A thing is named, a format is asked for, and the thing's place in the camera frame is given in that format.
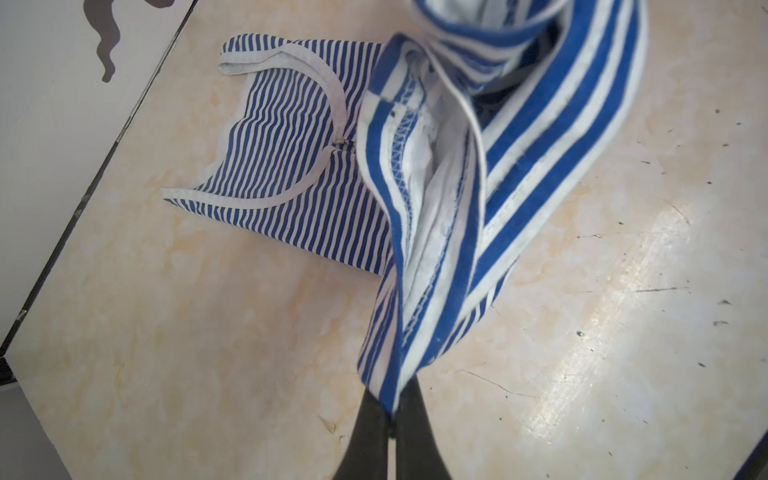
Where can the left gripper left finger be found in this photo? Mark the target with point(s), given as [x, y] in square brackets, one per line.
[366, 457]

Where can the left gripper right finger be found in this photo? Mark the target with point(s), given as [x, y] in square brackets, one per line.
[417, 453]

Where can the blue white striped tank top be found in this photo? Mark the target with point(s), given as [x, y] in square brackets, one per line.
[431, 161]

